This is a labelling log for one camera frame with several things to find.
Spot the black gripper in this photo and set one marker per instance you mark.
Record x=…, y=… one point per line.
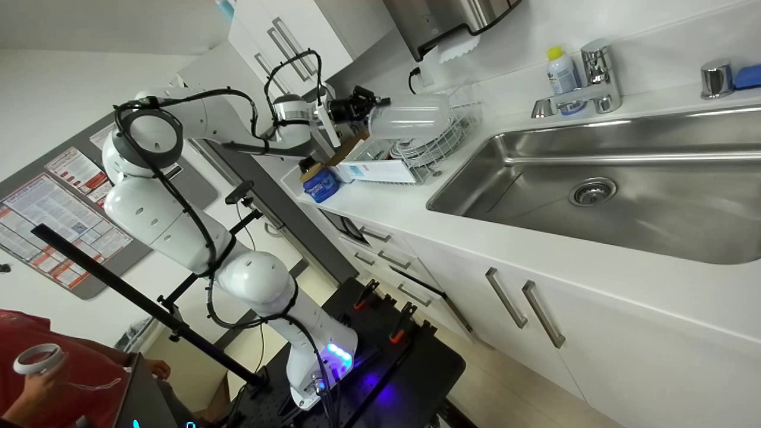
x=352, y=107

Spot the translucent plastic container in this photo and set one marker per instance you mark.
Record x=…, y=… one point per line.
x=422, y=118

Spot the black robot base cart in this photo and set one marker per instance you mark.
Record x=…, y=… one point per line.
x=399, y=379

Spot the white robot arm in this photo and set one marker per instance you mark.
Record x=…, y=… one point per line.
x=146, y=143

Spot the sink drain strainer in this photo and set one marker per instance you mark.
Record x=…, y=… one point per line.
x=592, y=190

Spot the stainless steel sink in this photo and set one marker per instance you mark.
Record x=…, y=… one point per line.
x=688, y=184

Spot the operator hand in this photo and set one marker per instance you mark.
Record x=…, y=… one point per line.
x=41, y=391

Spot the blue white cardboard box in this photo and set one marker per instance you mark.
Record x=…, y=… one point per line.
x=318, y=184

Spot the steel paper towel dispenser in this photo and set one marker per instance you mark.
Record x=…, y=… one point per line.
x=427, y=21

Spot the soap bottle yellow cap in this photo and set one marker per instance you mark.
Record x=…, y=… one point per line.
x=561, y=69

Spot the chrome faucet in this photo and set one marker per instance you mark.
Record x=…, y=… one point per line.
x=598, y=86

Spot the white VR controller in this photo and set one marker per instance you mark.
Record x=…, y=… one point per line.
x=38, y=359

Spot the white wire drying rack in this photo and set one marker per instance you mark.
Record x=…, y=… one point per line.
x=393, y=159

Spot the black camera stand pole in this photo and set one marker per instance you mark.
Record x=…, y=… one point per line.
x=146, y=303

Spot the wall poster chart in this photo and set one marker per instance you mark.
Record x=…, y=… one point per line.
x=64, y=194

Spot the white cabinet with handles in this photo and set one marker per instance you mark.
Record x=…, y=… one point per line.
x=638, y=366

